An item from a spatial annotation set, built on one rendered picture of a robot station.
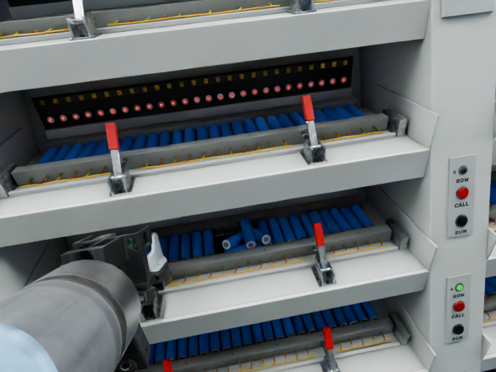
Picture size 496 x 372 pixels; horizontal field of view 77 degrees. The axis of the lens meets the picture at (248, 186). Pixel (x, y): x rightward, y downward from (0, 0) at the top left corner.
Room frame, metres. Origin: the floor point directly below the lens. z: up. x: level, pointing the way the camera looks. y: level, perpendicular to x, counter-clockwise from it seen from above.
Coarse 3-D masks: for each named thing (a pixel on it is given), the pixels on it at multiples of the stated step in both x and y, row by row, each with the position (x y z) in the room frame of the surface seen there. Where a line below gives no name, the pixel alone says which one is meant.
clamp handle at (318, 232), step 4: (316, 224) 0.44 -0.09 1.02; (320, 224) 0.44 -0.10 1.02; (316, 228) 0.44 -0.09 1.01; (320, 228) 0.44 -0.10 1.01; (316, 232) 0.44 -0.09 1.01; (320, 232) 0.44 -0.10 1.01; (316, 236) 0.44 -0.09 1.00; (320, 236) 0.44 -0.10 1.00; (316, 240) 0.44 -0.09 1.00; (320, 240) 0.44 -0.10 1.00; (316, 244) 0.44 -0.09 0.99; (320, 244) 0.44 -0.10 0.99; (324, 244) 0.44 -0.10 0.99; (320, 248) 0.44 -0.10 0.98; (324, 248) 0.44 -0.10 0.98; (320, 252) 0.43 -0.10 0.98; (324, 252) 0.43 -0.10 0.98; (320, 256) 0.43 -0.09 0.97; (324, 256) 0.43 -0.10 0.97; (320, 260) 0.43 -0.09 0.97; (324, 260) 0.43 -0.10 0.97; (320, 264) 0.43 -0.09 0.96; (324, 264) 0.43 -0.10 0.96; (324, 268) 0.43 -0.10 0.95
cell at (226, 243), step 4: (240, 232) 0.52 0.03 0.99; (232, 236) 0.49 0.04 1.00; (236, 236) 0.50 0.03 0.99; (240, 236) 0.51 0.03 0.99; (224, 240) 0.48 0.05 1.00; (228, 240) 0.48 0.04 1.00; (232, 240) 0.48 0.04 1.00; (236, 240) 0.49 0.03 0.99; (240, 240) 0.50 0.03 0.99; (224, 244) 0.48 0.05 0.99; (228, 244) 0.47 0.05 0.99; (232, 244) 0.48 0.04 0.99; (236, 244) 0.49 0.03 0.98; (224, 248) 0.48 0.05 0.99; (228, 248) 0.47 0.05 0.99
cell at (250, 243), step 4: (244, 220) 0.53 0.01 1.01; (248, 220) 0.54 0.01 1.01; (244, 224) 0.52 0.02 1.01; (248, 224) 0.52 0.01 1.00; (244, 228) 0.51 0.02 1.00; (248, 228) 0.51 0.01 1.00; (244, 232) 0.50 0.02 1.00; (248, 232) 0.50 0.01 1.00; (252, 232) 0.50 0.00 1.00; (244, 236) 0.50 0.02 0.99; (248, 236) 0.49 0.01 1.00; (252, 236) 0.49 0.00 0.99; (244, 240) 0.49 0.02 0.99; (248, 240) 0.48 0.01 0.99; (252, 240) 0.48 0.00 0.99; (248, 244) 0.48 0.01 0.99; (252, 244) 0.48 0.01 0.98; (248, 248) 0.48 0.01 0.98
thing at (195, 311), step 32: (352, 192) 0.59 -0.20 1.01; (384, 192) 0.55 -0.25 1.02; (160, 224) 0.56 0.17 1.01; (384, 256) 0.46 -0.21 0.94; (416, 256) 0.45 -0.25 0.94; (224, 288) 0.44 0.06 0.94; (256, 288) 0.43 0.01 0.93; (288, 288) 0.42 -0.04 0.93; (320, 288) 0.42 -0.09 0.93; (352, 288) 0.42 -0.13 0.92; (384, 288) 0.42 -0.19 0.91; (416, 288) 0.43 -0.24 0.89; (160, 320) 0.39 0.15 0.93; (192, 320) 0.40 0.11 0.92; (224, 320) 0.40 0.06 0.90; (256, 320) 0.41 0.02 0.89
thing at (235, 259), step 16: (384, 224) 0.50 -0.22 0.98; (304, 240) 0.49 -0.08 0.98; (336, 240) 0.48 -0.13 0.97; (352, 240) 0.48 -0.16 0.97; (368, 240) 0.49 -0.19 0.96; (384, 240) 0.49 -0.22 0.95; (208, 256) 0.47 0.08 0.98; (224, 256) 0.47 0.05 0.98; (240, 256) 0.47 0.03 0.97; (256, 256) 0.47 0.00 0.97; (272, 256) 0.47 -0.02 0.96; (288, 256) 0.48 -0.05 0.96; (176, 272) 0.46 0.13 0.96; (192, 272) 0.46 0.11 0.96; (208, 272) 0.47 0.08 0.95; (240, 272) 0.45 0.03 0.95
